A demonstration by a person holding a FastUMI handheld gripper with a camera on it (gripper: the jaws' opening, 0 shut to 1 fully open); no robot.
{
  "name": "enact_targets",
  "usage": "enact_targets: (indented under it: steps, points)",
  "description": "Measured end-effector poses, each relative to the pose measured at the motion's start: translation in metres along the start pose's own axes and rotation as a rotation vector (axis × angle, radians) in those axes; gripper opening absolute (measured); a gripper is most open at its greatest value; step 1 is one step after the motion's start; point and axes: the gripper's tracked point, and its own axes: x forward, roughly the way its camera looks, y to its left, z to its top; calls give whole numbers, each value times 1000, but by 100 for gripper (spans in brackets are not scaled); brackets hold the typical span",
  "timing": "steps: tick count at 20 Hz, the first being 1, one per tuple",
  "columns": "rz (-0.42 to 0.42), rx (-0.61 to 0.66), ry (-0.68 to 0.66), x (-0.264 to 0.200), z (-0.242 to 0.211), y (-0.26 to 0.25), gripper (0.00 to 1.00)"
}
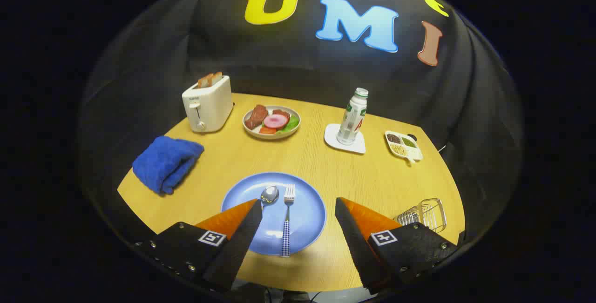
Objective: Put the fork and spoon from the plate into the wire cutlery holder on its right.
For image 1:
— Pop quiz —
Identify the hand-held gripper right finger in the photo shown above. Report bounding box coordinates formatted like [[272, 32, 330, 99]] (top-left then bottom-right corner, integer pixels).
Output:
[[334, 197, 459, 294]]

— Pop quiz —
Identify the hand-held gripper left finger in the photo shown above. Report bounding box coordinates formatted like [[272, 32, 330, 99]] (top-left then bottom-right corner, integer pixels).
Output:
[[135, 198, 264, 293]]

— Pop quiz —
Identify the fork with checkered handle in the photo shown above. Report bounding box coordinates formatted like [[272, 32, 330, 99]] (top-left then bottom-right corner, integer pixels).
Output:
[[281, 183, 296, 258]]

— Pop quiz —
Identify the spoon with checkered handle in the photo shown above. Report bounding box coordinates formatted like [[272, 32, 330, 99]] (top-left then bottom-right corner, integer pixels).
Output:
[[260, 186, 280, 210]]

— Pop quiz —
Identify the blue round plate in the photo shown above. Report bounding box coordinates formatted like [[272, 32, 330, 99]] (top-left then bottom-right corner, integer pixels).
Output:
[[221, 172, 327, 256]]

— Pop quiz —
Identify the white divided bean dish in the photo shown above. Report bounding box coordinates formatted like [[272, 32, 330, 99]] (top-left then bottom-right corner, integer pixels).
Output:
[[385, 130, 423, 166]]

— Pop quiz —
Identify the white coaster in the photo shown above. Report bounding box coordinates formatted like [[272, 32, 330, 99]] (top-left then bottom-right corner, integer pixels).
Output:
[[324, 123, 366, 155]]

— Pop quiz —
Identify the folded blue towel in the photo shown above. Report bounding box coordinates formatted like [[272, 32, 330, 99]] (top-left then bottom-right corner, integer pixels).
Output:
[[132, 136, 205, 195]]

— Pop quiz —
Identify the grey food plate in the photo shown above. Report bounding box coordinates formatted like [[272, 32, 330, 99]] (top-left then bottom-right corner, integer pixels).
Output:
[[243, 105, 301, 140]]

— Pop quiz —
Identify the white drink bottle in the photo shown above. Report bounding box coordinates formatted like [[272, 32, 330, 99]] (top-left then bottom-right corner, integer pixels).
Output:
[[337, 88, 369, 146]]

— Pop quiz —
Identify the pink ham slice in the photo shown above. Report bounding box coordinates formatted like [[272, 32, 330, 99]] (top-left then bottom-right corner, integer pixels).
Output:
[[264, 114, 289, 129]]

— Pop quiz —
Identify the large brown meat piece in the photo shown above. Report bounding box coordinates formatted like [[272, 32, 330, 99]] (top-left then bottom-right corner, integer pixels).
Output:
[[245, 105, 269, 130]]

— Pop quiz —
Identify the white toaster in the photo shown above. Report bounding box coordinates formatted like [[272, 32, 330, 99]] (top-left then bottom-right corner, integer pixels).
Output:
[[182, 75, 234, 134]]

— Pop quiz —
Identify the black backdrop cloth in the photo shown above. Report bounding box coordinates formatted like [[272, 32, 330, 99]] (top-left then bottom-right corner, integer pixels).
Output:
[[77, 0, 524, 257]]

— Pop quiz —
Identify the metal wire cutlery basket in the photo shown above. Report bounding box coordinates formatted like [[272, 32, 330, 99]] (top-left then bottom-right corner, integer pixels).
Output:
[[393, 198, 447, 234]]

